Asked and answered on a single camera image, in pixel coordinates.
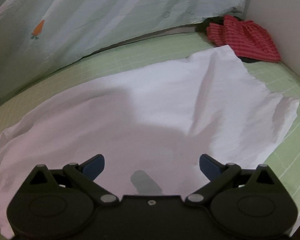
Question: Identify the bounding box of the white cloth garment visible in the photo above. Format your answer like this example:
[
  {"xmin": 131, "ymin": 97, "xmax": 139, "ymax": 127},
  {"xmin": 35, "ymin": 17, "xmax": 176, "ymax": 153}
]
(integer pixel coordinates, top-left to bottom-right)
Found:
[{"xmin": 0, "ymin": 46, "xmax": 299, "ymax": 239}]

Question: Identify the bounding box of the red striped garment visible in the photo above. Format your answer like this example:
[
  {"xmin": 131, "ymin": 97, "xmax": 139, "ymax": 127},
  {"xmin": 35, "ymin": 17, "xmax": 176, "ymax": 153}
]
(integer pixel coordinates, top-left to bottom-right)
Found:
[{"xmin": 206, "ymin": 15, "xmax": 281, "ymax": 62}]

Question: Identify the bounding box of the light blue carrot-print sheet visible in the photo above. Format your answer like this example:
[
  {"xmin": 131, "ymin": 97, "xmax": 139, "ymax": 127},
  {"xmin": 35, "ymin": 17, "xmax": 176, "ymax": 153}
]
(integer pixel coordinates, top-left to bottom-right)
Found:
[{"xmin": 0, "ymin": 0, "xmax": 245, "ymax": 105}]

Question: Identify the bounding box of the white side panel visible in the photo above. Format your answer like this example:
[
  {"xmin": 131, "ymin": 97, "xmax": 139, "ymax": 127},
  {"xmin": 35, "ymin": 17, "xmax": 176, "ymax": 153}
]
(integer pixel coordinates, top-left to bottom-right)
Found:
[{"xmin": 245, "ymin": 0, "xmax": 300, "ymax": 76}]

